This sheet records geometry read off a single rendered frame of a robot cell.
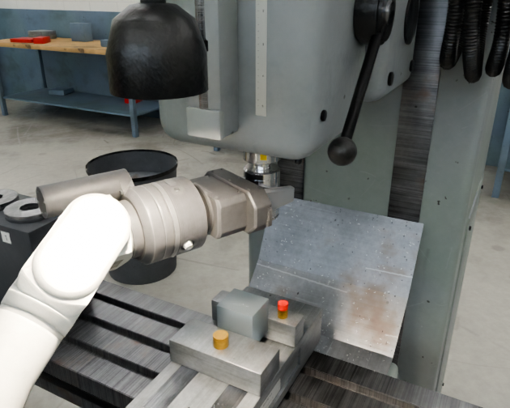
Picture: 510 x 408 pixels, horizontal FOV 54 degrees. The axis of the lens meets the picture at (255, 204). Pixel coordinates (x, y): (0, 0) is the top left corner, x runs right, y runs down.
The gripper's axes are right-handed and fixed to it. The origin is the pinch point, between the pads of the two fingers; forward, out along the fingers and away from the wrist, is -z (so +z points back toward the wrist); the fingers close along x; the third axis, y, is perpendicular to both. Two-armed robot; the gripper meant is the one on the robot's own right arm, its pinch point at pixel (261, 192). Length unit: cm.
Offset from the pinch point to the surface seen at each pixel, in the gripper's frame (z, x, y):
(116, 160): -62, 211, 65
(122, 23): 23.1, -14.4, -22.3
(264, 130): 6.2, -8.2, -11.0
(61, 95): -146, 591, 99
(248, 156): 2.4, -0.4, -5.4
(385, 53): -14.7, -6.0, -17.1
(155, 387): 16.1, 2.5, 26.0
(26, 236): 22.2, 37.2, 15.3
